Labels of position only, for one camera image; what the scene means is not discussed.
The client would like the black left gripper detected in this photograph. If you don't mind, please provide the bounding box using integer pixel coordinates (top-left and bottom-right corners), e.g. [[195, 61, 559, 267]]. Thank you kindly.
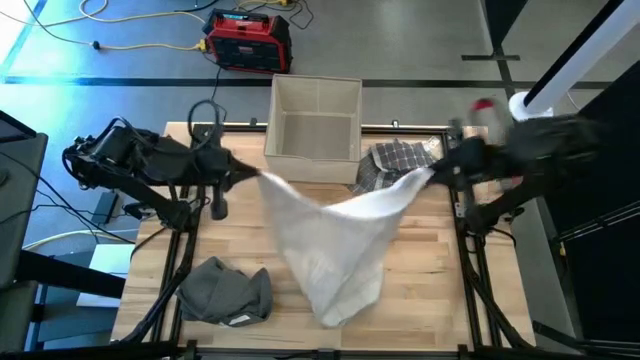
[[197, 148, 262, 190]]

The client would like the beige fabric storage box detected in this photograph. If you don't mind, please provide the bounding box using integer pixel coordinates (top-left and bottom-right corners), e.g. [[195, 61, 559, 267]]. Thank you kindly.
[[263, 73, 364, 185]]

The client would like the black aluminium table frame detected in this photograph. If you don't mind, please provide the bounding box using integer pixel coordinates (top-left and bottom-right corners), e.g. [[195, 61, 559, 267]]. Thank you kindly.
[[114, 122, 536, 360]]

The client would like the white flat sheet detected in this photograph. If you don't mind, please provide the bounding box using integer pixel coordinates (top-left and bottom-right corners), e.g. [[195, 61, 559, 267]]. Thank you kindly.
[[75, 243, 136, 309]]

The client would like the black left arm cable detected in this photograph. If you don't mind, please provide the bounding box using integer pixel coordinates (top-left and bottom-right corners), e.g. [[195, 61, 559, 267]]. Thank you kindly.
[[187, 98, 227, 151]]

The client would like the white floor cable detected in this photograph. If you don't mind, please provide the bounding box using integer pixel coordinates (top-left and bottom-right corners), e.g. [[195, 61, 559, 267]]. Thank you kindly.
[[22, 228, 142, 251]]

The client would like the white tower fan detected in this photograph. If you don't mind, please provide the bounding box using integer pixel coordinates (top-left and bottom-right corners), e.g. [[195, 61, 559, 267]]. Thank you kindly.
[[508, 0, 640, 123]]

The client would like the grey plaid towel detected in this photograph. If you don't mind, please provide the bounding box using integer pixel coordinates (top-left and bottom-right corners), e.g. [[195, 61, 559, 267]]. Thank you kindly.
[[349, 138, 444, 196]]

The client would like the white towel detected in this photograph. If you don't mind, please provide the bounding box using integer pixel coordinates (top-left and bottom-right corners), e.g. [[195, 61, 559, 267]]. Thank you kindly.
[[257, 167, 435, 329]]

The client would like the black power brick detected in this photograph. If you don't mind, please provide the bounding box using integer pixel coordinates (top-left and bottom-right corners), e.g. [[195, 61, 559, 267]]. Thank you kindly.
[[92, 192, 121, 225]]

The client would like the black stand foot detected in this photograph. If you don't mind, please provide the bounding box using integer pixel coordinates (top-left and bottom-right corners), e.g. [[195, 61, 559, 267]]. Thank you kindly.
[[459, 0, 531, 62]]

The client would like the grey desk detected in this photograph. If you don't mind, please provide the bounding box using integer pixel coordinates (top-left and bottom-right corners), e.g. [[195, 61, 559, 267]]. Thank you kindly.
[[0, 130, 50, 351]]

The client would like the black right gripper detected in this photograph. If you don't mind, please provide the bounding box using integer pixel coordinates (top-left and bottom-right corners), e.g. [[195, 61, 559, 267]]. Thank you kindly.
[[430, 137, 504, 189]]

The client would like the black screen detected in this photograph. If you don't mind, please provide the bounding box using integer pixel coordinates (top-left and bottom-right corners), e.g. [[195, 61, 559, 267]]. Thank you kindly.
[[0, 110, 37, 144]]

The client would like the black curtain partition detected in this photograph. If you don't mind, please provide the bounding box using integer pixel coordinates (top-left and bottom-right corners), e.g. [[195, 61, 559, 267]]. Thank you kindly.
[[529, 59, 640, 346]]

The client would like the red portable power station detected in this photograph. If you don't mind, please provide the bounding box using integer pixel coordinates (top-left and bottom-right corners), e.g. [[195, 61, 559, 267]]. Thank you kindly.
[[202, 8, 294, 75]]

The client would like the yellow extension cable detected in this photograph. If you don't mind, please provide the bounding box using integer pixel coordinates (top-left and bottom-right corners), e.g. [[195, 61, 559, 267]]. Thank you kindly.
[[19, 0, 209, 54], [0, 0, 207, 29]]

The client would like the black power cable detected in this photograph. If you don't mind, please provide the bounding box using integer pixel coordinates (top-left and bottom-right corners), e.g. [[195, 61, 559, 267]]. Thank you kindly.
[[209, 52, 227, 124]]

